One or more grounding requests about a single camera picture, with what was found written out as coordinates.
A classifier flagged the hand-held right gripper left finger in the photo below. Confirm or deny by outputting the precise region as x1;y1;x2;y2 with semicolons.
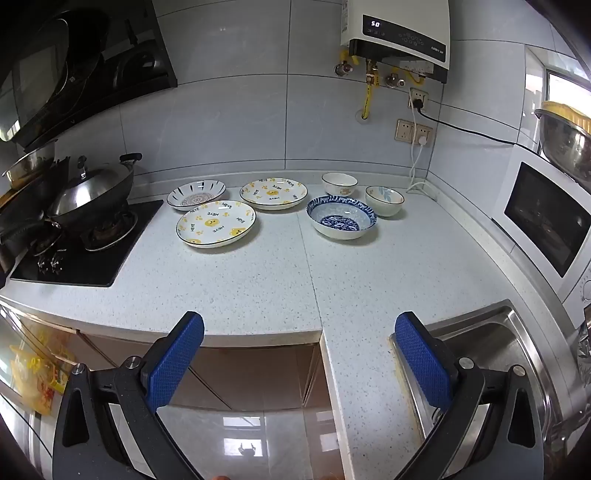
52;311;206;480

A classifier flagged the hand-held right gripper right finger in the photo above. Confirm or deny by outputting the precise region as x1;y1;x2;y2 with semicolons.
394;311;546;480

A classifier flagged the yellow print white plate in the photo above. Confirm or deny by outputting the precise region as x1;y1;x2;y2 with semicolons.
239;177;310;210
176;200;258;249

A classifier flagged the white bowl with orange flower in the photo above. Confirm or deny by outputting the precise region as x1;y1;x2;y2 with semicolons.
365;185;406;217

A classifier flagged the blue-rimmed patterned plate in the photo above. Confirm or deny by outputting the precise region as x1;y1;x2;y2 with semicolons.
167;179;228;212

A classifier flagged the blue floral ceramic bowl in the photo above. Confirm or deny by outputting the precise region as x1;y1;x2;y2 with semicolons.
307;195;378;240

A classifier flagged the small brown-rimmed white bowl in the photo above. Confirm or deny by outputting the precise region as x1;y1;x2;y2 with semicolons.
322;172;358;197

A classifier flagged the stainless steel sink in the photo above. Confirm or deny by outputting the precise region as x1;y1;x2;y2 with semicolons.
390;300;591;480

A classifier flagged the black glass gas stove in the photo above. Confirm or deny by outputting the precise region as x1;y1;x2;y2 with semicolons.
9;199;165;288

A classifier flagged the crinkled silver foil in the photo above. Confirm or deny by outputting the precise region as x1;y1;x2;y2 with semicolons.
575;318;591;370

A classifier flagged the white microwave oven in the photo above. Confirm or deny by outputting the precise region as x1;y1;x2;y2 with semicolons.
491;143;591;305

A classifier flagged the black wok with lid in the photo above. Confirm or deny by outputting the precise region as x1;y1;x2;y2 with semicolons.
48;156;132;217

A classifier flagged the steel basin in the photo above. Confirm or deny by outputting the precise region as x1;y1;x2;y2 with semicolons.
2;138;58;190

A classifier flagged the large steel bowl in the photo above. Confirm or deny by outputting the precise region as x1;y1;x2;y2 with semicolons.
534;108;591;178

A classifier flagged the yellow plastic basket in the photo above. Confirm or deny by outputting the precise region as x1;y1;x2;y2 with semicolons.
541;100;591;134

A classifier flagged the window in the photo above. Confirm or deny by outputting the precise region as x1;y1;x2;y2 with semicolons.
545;69;591;121

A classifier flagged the black range hood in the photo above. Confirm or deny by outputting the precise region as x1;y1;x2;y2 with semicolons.
0;0;178;148

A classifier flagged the white gas water heater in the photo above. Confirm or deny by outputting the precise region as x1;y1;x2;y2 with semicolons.
340;0;451;85

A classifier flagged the white power cable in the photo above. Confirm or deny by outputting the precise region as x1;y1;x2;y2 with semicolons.
406;133;437;200

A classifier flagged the double wall socket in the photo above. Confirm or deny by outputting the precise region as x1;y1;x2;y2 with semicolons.
396;119;434;146

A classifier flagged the black power cable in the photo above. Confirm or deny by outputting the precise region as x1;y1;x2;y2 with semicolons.
414;99;546;155

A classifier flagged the yellow gas hose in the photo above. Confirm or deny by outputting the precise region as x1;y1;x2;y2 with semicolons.
355;59;380;121

